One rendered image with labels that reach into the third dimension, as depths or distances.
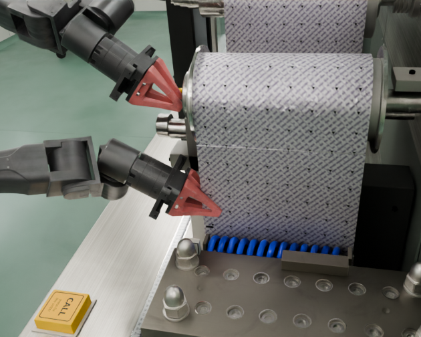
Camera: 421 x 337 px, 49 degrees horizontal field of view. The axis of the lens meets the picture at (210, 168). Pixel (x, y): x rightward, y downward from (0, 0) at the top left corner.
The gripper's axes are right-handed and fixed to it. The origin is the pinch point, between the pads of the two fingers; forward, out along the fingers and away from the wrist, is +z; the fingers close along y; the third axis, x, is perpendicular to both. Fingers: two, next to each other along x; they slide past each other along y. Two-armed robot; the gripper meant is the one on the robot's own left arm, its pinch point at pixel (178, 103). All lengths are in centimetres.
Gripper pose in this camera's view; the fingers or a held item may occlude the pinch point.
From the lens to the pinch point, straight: 74.1
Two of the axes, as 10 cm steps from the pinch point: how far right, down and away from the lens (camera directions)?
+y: -2.1, 5.1, -8.3
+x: 5.3, -6.5, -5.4
